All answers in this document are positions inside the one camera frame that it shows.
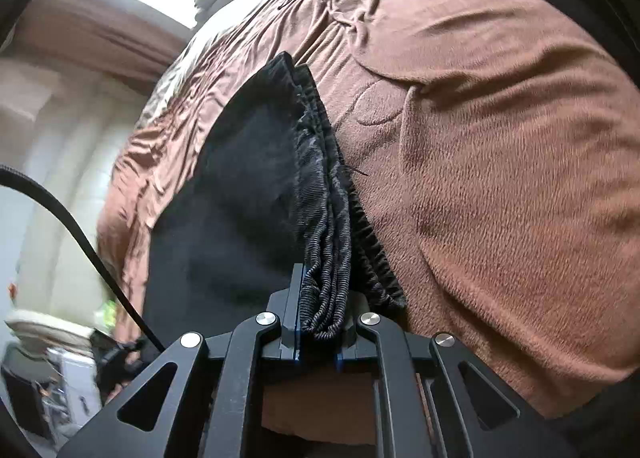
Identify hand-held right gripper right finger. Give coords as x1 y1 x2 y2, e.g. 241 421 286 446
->
335 290 586 458

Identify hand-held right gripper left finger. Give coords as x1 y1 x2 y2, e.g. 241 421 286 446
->
57 263 306 458

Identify black pants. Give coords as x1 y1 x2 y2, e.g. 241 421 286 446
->
142 52 407 369

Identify green tissue pack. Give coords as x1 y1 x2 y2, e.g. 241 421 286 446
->
100 300 119 335

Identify grey nightstand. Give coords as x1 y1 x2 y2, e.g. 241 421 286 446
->
0 343 104 445

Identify cream cushion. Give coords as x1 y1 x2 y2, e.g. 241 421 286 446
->
4 308 97 339

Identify brown blanket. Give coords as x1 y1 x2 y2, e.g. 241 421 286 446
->
95 0 640 441

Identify pink curtain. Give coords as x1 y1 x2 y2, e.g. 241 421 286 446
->
15 0 192 84

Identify black braided cable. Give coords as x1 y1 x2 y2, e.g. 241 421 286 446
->
0 164 167 355

